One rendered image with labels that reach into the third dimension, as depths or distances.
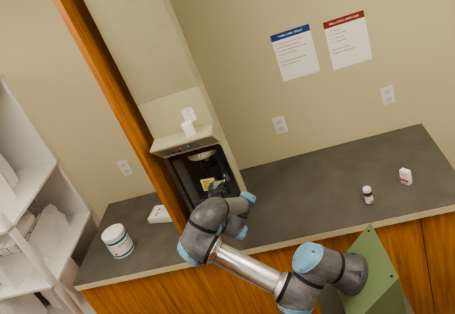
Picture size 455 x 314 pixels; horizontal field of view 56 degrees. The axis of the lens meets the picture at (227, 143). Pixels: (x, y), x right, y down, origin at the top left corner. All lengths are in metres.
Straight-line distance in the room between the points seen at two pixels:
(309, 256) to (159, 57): 1.07
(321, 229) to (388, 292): 0.66
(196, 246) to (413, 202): 1.07
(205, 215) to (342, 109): 1.28
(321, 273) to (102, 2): 1.38
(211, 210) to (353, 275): 0.54
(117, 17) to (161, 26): 0.19
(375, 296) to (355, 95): 1.30
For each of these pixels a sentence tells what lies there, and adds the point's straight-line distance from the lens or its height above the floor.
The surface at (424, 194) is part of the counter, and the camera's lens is 2.20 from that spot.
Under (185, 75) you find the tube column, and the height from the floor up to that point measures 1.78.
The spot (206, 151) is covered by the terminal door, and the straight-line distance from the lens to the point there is 2.14.
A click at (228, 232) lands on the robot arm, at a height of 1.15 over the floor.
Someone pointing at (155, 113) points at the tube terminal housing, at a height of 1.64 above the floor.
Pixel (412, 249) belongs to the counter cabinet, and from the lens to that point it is 2.31.
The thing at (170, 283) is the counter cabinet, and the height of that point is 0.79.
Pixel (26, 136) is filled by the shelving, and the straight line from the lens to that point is 2.95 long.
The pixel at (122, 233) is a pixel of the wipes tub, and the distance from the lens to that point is 2.43.
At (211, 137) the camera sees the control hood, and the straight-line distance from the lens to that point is 1.99.
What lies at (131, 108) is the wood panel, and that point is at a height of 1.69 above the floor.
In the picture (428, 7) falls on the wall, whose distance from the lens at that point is 2.47.
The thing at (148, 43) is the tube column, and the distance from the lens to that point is 1.95.
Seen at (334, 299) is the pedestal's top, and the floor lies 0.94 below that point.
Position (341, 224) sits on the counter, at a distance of 2.11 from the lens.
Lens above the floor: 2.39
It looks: 29 degrees down
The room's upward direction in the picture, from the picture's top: 22 degrees counter-clockwise
